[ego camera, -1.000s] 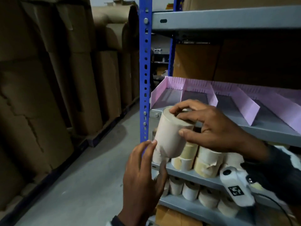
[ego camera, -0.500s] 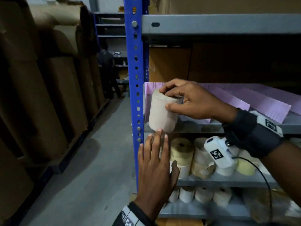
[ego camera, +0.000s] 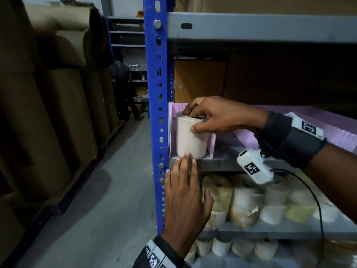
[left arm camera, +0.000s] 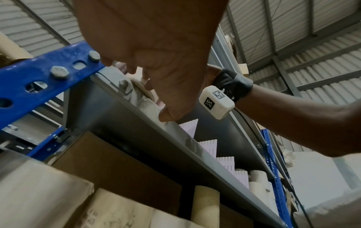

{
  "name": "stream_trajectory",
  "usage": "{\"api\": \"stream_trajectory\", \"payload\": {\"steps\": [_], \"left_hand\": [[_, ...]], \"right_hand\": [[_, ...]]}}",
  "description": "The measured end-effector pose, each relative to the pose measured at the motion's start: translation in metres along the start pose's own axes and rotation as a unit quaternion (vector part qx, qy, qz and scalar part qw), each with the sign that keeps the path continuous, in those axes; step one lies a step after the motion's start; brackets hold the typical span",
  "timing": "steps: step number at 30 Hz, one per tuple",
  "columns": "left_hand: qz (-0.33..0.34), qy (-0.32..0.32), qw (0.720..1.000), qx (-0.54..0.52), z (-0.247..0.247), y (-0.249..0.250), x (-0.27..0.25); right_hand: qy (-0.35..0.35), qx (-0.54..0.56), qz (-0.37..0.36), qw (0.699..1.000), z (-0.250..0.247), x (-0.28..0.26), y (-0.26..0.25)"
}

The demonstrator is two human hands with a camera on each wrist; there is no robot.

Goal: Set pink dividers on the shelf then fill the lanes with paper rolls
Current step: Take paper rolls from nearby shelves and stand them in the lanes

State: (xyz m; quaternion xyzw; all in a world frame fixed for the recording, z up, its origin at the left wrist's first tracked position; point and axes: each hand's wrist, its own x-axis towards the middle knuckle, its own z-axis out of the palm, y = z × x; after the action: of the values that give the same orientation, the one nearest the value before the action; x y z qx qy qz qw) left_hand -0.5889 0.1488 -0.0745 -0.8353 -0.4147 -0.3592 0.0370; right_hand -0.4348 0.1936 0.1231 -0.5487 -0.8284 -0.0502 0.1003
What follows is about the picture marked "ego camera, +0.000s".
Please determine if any blue and grey storage rack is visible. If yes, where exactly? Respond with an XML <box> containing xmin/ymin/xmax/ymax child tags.
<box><xmin>106</xmin><ymin>15</ymin><xmax>148</xmax><ymax>109</ymax></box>

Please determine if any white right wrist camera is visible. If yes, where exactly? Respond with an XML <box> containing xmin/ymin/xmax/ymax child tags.
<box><xmin>236</xmin><ymin>149</ymin><xmax>275</xmax><ymax>185</ymax></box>

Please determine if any person's right hand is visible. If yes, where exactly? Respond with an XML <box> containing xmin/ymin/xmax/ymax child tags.
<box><xmin>183</xmin><ymin>96</ymin><xmax>270</xmax><ymax>134</ymax></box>

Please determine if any stack of large brown rolls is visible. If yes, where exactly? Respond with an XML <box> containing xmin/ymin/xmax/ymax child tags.
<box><xmin>0</xmin><ymin>0</ymin><xmax>120</xmax><ymax>265</ymax></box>

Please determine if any black right wristband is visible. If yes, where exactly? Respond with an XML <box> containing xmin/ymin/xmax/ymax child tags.
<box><xmin>255</xmin><ymin>111</ymin><xmax>327</xmax><ymax>168</ymax></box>

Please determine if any brown cardboard box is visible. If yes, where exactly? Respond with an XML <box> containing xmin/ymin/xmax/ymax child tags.
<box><xmin>223</xmin><ymin>52</ymin><xmax>357</xmax><ymax>106</ymax></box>
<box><xmin>189</xmin><ymin>0</ymin><xmax>357</xmax><ymax>16</ymax></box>

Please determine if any black camera cable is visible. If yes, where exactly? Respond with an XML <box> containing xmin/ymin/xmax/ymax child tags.
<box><xmin>272</xmin><ymin>169</ymin><xmax>326</xmax><ymax>249</ymax></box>

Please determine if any person's right forearm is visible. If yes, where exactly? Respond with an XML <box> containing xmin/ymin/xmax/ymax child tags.
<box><xmin>302</xmin><ymin>142</ymin><xmax>357</xmax><ymax>221</ymax></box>

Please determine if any orange-brown cardboard box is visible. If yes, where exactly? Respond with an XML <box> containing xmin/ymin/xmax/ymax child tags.
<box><xmin>174</xmin><ymin>60</ymin><xmax>227</xmax><ymax>103</ymax></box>

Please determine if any row of white paper rolls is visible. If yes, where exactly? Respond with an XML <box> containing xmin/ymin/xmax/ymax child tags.
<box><xmin>184</xmin><ymin>238</ymin><xmax>279</xmax><ymax>263</ymax></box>
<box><xmin>200</xmin><ymin>173</ymin><xmax>352</xmax><ymax>229</ymax></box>

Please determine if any white thermal paper roll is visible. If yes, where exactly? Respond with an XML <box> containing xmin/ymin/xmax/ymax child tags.
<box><xmin>176</xmin><ymin>114</ymin><xmax>209</xmax><ymax>159</ymax></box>

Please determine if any person's left hand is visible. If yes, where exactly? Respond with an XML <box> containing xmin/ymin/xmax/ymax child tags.
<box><xmin>161</xmin><ymin>153</ymin><xmax>215</xmax><ymax>259</ymax></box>

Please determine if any white marker tag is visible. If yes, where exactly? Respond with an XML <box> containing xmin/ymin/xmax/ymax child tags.
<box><xmin>145</xmin><ymin>240</ymin><xmax>176</xmax><ymax>268</ymax></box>
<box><xmin>286</xmin><ymin>112</ymin><xmax>325</xmax><ymax>140</ymax></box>

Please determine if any black wristband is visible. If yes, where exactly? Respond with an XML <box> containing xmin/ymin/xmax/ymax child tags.
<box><xmin>255</xmin><ymin>111</ymin><xmax>327</xmax><ymax>168</ymax></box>
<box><xmin>134</xmin><ymin>236</ymin><xmax>184</xmax><ymax>268</ymax></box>

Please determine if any black left wristband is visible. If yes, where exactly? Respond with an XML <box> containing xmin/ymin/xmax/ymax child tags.
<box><xmin>134</xmin><ymin>236</ymin><xmax>184</xmax><ymax>268</ymax></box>

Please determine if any black pallet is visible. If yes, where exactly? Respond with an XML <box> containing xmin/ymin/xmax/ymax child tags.
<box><xmin>50</xmin><ymin>119</ymin><xmax>128</xmax><ymax>217</ymax></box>

